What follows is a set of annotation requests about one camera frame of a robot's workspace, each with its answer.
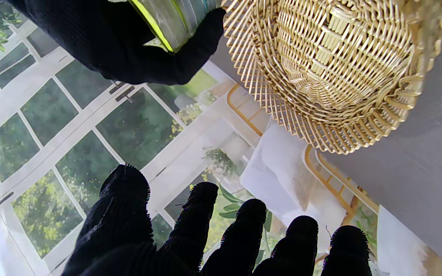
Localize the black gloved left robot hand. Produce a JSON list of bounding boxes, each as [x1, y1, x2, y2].
[[62, 164, 372, 276]]

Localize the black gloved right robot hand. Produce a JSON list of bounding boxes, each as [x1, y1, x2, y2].
[[8, 0, 227, 85]]

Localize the yellow round culture dish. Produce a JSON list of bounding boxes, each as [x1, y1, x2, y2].
[[129, 0, 189, 53], [171, 0, 206, 35]]

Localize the blue round culture dish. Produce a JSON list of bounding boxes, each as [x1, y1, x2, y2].
[[202, 0, 223, 16]]

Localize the oval wicker basket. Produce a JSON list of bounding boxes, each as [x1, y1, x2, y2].
[[221, 0, 442, 155]]

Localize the white french door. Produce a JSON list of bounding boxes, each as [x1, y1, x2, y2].
[[0, 61, 244, 276], [0, 0, 129, 200]]

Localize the yellow flowers in pale pot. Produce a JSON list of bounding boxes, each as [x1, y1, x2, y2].
[[171, 94, 216, 133]]

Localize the broad-leaf green plant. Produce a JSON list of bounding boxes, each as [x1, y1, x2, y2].
[[217, 184, 273, 265]]

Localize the flowering plant in white pot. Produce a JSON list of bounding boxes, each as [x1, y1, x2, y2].
[[204, 148, 239, 175]]

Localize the white cushioned lounge chair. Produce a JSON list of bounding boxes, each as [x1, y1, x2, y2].
[[376, 205, 442, 276], [227, 84, 379, 232]]

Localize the white throw pillow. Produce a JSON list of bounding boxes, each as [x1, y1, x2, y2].
[[240, 119, 319, 213]]

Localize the large leafy potted tree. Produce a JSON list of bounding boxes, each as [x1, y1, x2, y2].
[[353, 207, 379, 255]]

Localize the dark door handle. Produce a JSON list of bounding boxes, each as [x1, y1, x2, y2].
[[109, 80, 126, 95], [115, 86, 135, 103]]

